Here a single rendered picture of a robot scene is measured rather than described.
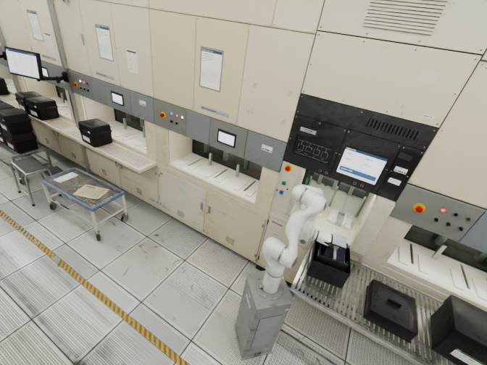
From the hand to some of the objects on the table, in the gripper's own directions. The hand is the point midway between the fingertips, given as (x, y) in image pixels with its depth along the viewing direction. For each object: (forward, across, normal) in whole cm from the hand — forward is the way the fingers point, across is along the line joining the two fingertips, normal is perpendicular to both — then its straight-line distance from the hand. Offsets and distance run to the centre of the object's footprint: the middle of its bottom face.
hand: (338, 242), depth 178 cm
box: (+86, -23, +30) cm, 94 cm away
